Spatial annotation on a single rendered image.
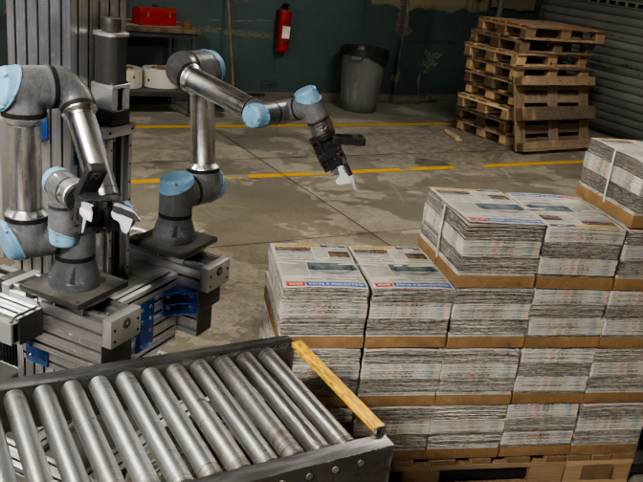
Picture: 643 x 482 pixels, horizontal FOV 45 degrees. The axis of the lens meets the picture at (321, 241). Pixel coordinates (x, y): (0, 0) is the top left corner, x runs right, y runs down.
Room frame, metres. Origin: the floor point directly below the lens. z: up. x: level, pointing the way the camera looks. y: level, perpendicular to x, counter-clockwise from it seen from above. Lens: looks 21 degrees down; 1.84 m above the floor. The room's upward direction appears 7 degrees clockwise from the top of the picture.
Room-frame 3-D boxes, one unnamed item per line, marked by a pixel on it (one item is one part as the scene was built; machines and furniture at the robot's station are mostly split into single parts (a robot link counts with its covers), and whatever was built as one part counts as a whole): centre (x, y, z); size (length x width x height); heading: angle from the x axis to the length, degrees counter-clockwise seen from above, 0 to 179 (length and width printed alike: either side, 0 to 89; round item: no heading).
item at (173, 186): (2.56, 0.52, 0.98); 0.13 x 0.12 x 0.14; 147
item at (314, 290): (2.55, -0.42, 0.42); 1.17 x 0.39 x 0.83; 104
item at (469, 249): (2.58, -0.55, 0.95); 0.38 x 0.29 x 0.23; 15
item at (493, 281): (2.58, -0.54, 0.86); 0.38 x 0.29 x 0.04; 15
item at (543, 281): (2.65, -0.84, 0.86); 0.38 x 0.29 x 0.04; 13
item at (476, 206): (2.58, -0.55, 1.06); 0.37 x 0.29 x 0.01; 15
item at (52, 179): (1.81, 0.65, 1.21); 0.11 x 0.08 x 0.09; 41
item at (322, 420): (1.68, 0.00, 0.77); 0.47 x 0.05 x 0.05; 31
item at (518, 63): (9.14, -2.14, 0.65); 1.33 x 0.94 x 1.30; 125
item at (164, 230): (2.55, 0.52, 0.87); 0.15 x 0.15 x 0.10
